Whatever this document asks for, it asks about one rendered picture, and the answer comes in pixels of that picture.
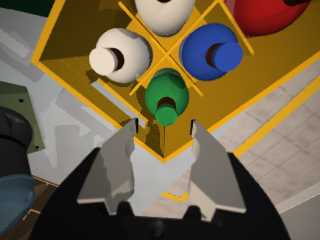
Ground white bottle with grey label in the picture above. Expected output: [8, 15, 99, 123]
[89, 28, 153, 83]

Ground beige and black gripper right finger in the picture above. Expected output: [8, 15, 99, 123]
[188, 119, 291, 240]

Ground blue bottle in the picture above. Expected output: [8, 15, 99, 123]
[179, 23, 243, 81]

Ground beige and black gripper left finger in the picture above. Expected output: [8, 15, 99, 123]
[28, 117, 138, 240]

